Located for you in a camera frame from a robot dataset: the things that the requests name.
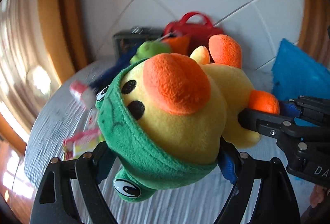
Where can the green pink wipes pack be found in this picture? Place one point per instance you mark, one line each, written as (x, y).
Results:
(81, 142)

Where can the red toy suitcase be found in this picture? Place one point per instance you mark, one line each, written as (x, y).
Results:
(199, 33)

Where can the yellow duck plush green hood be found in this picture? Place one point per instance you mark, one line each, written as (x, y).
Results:
(164, 117)

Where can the wooden door frame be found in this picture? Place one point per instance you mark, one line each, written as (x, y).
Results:
(64, 37)

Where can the blue fluffy duster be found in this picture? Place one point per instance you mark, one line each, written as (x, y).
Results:
(107, 77)

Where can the pink white tissue pack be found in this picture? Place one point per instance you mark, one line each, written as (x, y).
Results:
(83, 94)

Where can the dark metal tin box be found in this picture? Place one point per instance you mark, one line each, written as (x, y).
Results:
(125, 40)

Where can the person right hand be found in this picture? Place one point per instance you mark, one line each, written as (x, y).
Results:
(317, 196)

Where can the green frog plush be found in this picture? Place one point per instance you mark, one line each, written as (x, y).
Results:
(149, 49)

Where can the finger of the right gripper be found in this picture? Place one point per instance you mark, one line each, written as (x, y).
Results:
(275, 126)

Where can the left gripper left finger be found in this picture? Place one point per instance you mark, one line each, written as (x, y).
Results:
(54, 201)

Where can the orange plush piece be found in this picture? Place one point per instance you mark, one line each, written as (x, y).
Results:
(178, 44)

